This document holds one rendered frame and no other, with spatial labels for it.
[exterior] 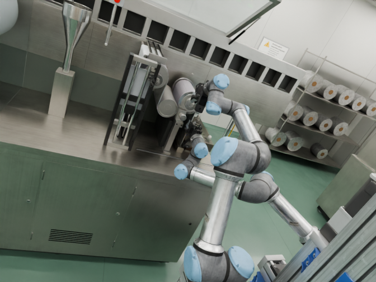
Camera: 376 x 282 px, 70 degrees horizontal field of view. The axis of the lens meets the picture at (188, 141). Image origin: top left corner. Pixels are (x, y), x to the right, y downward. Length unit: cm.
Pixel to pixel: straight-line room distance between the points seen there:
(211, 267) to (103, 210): 90
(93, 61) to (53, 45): 24
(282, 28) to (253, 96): 274
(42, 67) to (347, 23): 464
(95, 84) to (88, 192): 73
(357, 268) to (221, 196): 45
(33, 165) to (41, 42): 76
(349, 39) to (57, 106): 481
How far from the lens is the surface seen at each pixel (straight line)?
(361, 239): 97
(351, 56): 570
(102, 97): 198
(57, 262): 215
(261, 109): 225
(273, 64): 215
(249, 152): 99
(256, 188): 135
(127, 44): 186
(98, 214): 178
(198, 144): 147
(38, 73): 200
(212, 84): 134
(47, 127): 166
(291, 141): 520
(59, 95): 172
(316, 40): 518
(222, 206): 100
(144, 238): 196
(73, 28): 159
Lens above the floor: 177
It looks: 26 degrees down
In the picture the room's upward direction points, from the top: 25 degrees clockwise
